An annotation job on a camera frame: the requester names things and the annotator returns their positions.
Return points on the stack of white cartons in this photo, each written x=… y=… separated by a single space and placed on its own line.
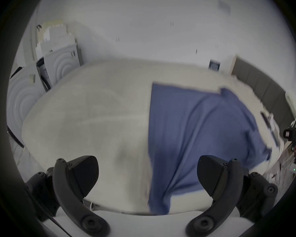
x=54 y=34

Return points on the white bedside cabinet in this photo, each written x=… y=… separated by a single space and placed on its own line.
x=223 y=64

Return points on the grey padded headboard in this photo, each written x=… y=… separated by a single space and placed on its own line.
x=259 y=83

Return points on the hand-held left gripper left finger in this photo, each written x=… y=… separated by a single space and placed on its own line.
x=71 y=194

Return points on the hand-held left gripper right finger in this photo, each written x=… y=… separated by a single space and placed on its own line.
x=224 y=194

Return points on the bed with beige sheet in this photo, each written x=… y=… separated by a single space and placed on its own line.
x=88 y=117

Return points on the blue shirt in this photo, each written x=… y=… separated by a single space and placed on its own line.
x=194 y=142

